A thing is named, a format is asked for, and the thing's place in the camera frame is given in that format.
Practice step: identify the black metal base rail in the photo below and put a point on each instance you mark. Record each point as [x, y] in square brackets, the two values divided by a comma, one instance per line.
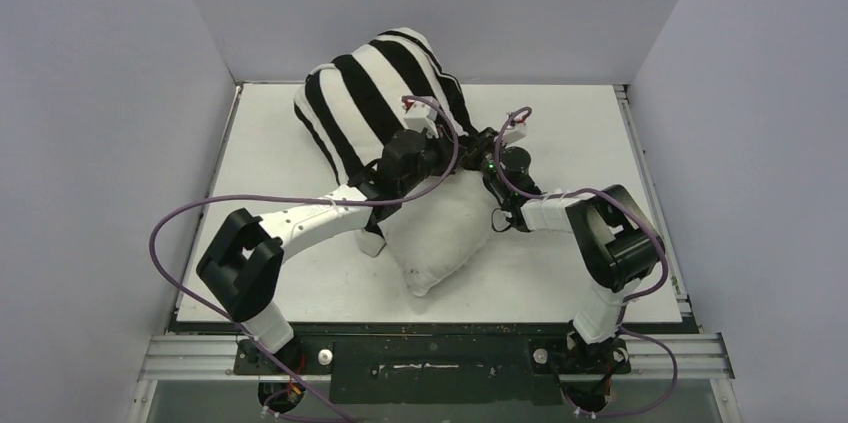
[431, 364]

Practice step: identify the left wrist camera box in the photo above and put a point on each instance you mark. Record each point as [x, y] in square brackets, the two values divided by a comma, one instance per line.
[421, 113]

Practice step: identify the white pillow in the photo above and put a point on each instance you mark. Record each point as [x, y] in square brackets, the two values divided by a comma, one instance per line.
[432, 237]

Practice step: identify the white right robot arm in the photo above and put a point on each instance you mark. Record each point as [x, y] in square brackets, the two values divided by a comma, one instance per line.
[621, 250]

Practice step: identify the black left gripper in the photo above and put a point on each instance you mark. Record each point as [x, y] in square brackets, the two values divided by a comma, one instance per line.
[443, 147]

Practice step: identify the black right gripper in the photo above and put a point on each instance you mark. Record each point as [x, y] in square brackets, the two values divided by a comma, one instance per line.
[477, 149]

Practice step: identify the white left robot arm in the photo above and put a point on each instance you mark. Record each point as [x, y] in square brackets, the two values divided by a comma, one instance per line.
[241, 265]

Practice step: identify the black white striped pillowcase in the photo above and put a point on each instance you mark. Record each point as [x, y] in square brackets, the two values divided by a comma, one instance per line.
[351, 106]

